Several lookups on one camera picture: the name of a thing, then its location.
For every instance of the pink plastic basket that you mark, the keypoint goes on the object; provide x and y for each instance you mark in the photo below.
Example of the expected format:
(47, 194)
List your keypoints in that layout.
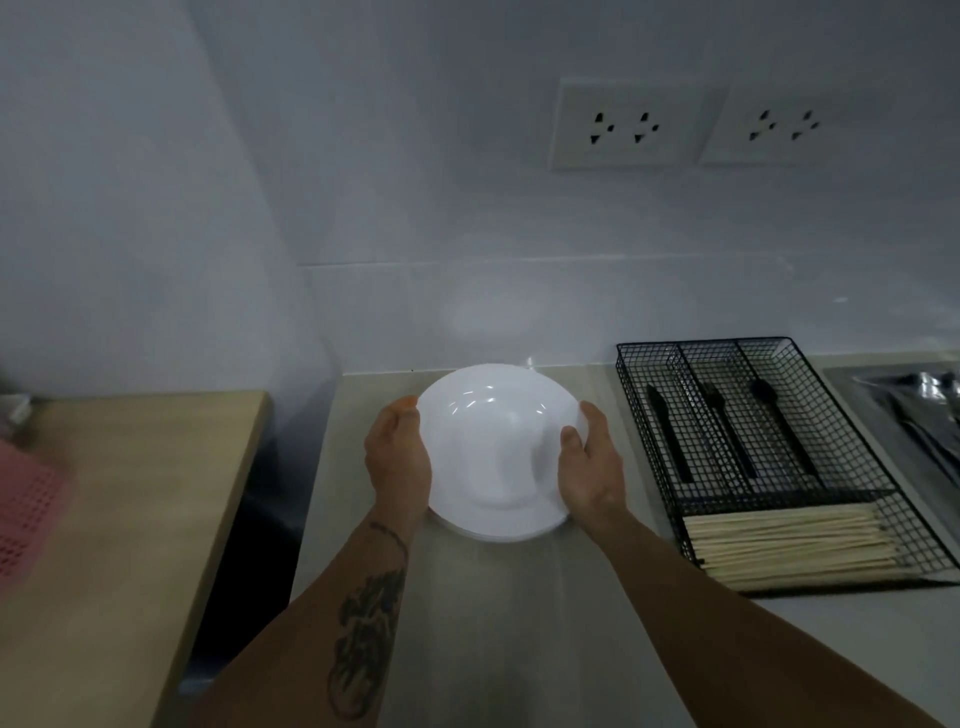
(30, 510)

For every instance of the person's right forearm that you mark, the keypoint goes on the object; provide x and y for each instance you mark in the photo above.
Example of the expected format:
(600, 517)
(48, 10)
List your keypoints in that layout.
(735, 637)

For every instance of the wooden side table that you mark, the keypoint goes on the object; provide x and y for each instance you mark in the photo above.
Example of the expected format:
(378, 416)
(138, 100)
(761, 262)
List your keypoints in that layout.
(135, 525)

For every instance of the black fork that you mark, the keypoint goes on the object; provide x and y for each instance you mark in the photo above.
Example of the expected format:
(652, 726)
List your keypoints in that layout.
(726, 427)

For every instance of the black knife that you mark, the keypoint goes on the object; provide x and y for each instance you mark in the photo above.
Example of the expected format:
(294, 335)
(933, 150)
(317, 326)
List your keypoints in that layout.
(671, 435)

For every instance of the pile of steel cutlery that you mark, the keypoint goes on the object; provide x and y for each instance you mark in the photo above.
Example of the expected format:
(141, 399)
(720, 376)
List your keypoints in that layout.
(922, 427)

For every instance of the bundle of wooden chopsticks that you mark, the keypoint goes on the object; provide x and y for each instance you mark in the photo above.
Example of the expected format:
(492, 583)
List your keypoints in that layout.
(787, 544)

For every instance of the person's left hand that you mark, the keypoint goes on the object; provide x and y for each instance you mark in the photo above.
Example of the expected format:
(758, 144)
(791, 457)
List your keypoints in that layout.
(397, 472)

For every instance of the stainless steel double sink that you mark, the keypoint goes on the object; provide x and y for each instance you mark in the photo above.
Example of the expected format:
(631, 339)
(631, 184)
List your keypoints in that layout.
(844, 386)

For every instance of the person's left forearm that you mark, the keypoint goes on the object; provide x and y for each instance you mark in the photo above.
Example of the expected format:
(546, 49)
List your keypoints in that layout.
(315, 637)

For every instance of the person's right hand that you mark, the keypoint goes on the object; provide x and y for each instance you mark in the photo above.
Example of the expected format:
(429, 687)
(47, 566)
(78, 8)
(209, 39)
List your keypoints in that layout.
(596, 480)

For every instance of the white plate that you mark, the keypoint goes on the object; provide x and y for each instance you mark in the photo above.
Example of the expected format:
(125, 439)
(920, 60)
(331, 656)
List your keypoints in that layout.
(495, 435)
(495, 537)

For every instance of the black spoon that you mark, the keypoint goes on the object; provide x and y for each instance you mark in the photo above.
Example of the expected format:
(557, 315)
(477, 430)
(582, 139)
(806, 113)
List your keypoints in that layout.
(765, 391)

